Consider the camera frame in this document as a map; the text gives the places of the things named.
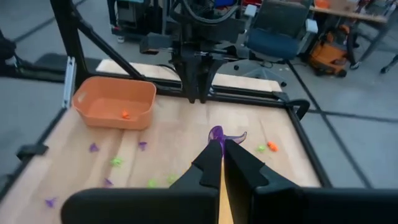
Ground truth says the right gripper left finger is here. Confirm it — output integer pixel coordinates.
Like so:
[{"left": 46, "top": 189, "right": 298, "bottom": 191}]
[{"left": 60, "top": 140, "right": 223, "bottom": 224}]

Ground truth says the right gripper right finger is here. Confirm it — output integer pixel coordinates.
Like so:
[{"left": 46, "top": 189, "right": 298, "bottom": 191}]
[{"left": 224, "top": 139, "right": 398, "bottom": 224}]

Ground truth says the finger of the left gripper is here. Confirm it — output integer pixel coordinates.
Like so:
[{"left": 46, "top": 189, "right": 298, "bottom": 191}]
[
  {"left": 178, "top": 62, "right": 200, "bottom": 103},
  {"left": 200, "top": 60, "right": 224, "bottom": 103}
]

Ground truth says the blue office chair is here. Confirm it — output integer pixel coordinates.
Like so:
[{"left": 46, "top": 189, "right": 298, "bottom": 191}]
[{"left": 233, "top": 0, "right": 320, "bottom": 88}]

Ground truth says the black equipment rack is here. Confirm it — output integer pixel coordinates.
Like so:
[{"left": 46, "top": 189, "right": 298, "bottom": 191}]
[{"left": 107, "top": 0, "right": 164, "bottom": 43}]

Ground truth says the orange plastic bin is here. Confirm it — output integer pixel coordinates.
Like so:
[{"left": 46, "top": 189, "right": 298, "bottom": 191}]
[{"left": 72, "top": 76, "right": 157, "bottom": 131}]

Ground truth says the orange shop vacuum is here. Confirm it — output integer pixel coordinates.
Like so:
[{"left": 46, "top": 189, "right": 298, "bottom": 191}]
[{"left": 308, "top": 24, "right": 349, "bottom": 78}]

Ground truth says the wooden desk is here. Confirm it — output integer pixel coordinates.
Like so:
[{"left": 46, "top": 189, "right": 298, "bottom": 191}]
[{"left": 310, "top": 0, "right": 389, "bottom": 63}]

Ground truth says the white metal bracket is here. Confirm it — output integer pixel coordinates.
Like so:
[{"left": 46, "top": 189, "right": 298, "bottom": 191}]
[{"left": 62, "top": 57, "right": 77, "bottom": 109}]

